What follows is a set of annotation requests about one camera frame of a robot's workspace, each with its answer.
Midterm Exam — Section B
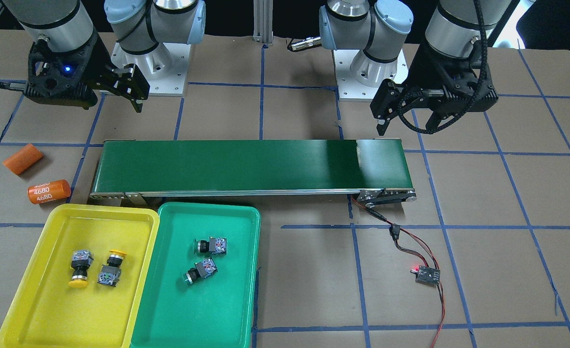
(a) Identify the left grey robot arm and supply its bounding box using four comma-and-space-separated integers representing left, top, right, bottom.
319, 0, 510, 136

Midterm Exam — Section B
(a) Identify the green plastic tray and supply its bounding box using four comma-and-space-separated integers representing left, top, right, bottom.
130, 202, 261, 348

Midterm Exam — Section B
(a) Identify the green conveyor belt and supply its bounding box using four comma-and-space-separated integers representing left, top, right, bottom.
90, 139, 417, 207

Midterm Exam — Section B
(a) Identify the orange cylinder with 4680 print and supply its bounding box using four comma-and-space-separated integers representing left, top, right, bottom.
28, 180, 71, 204

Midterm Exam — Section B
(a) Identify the yellow plastic tray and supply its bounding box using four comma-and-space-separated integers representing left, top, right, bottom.
0, 203, 159, 348

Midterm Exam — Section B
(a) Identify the green push button switch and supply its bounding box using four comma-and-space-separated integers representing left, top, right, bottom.
183, 257, 217, 284
194, 236, 228, 255

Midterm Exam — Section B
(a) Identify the aluminium frame post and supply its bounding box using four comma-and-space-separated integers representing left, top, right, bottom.
252, 0, 273, 46

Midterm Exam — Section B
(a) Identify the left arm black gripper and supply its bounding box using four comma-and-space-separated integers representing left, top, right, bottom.
370, 41, 499, 136

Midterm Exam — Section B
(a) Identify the plain orange cylinder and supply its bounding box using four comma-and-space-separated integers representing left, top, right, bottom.
2, 144, 44, 175

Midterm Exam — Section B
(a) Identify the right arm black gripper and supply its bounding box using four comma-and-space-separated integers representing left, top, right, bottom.
24, 34, 150, 113

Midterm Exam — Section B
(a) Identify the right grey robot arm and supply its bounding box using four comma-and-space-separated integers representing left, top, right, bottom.
0, 0, 206, 113

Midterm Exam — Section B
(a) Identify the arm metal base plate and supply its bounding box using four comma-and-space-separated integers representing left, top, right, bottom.
333, 49, 408, 102
111, 43, 194, 97

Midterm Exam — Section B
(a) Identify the red and black sensor cable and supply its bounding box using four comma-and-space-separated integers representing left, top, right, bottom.
350, 195, 446, 348

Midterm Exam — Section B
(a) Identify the black sensor circuit board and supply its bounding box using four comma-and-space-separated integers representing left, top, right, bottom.
410, 266, 441, 286

